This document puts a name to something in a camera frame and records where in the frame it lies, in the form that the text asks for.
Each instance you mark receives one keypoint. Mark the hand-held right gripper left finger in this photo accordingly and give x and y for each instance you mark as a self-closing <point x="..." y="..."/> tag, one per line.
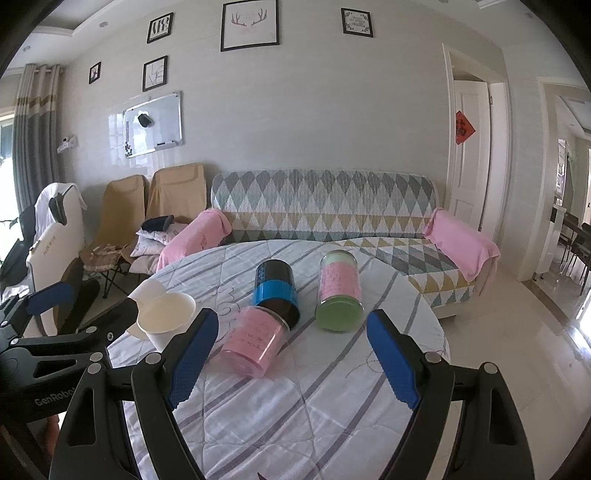
<point x="194" y="357"/>

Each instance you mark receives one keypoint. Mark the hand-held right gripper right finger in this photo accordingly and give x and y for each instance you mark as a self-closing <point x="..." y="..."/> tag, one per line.
<point x="392" y="357"/>

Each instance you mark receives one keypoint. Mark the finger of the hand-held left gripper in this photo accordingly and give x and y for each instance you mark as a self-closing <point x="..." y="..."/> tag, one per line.
<point x="83" y="339"/>
<point x="51" y="297"/>

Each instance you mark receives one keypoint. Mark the white paper cup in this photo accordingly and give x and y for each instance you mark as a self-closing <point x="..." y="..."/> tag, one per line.
<point x="166" y="318"/>
<point x="145" y="290"/>

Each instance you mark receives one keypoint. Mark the pink plastic cup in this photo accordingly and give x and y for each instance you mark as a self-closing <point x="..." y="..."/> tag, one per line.
<point x="251" y="344"/>

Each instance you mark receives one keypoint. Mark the green and pink cup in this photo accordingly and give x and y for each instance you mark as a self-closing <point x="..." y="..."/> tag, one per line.
<point x="339" y="281"/>

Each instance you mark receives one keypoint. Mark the black and blue cup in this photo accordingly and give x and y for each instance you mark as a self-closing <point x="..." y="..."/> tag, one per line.
<point x="277" y="290"/>

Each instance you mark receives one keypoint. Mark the white folded exercise machine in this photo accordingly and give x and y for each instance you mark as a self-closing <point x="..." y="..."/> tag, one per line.
<point x="53" y="249"/>

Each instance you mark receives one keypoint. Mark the white draped cloth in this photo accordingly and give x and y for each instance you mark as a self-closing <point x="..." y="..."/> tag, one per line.
<point x="46" y="198"/>

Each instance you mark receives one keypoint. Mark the striped white quilt tablecloth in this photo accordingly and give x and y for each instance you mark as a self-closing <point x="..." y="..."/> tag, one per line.
<point x="286" y="410"/>

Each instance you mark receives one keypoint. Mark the brown folding chair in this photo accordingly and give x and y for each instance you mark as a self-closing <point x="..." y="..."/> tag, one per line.
<point x="178" y="189"/>
<point x="122" y="212"/>

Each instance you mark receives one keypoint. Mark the floral pillow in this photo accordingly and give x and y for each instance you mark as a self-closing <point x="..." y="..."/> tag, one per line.
<point x="152" y="242"/>

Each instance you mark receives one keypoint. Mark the pink towel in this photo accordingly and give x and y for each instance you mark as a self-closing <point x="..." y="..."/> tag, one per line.
<point x="194" y="235"/>
<point x="461" y="244"/>

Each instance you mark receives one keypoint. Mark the dark cushion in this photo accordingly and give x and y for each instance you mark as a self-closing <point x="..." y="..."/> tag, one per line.
<point x="157" y="224"/>

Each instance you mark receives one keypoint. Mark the grey curtain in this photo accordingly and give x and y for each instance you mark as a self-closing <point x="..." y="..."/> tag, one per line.
<point x="34" y="138"/>

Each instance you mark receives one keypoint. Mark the diamond patterned sofa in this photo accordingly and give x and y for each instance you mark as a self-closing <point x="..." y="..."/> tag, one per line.
<point x="323" y="203"/>

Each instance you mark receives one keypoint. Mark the white door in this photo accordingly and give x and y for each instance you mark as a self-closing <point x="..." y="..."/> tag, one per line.
<point x="468" y="184"/>

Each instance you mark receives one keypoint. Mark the whiteboard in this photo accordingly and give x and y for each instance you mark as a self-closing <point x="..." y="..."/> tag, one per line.
<point x="159" y="134"/>

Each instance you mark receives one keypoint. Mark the black whiteboard eraser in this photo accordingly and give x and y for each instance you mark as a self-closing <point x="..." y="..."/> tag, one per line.
<point x="145" y="121"/>

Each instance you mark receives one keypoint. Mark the dark dining chair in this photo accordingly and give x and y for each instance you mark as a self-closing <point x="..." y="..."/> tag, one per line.
<point x="579" y="254"/>

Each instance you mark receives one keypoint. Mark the red door decoration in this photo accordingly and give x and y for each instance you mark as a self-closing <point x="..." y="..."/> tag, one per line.
<point x="465" y="127"/>

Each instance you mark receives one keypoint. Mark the white wall socket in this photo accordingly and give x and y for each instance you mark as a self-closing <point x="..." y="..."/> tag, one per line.
<point x="67" y="143"/>

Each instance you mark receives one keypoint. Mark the small black picture frame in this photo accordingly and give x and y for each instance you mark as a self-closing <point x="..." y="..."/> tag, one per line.
<point x="94" y="73"/>

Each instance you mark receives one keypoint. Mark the letter print picture frame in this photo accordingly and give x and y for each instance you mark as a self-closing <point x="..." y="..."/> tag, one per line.
<point x="154" y="74"/>

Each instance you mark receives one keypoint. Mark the black leaf picture frame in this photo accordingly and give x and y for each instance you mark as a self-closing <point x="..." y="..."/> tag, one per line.
<point x="160" y="27"/>

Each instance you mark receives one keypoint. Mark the floral wreath picture frame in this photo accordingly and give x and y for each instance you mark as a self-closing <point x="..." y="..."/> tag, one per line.
<point x="357" y="21"/>

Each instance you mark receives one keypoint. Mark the antler picture frame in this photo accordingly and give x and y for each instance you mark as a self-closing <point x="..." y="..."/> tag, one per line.
<point x="249" y="23"/>

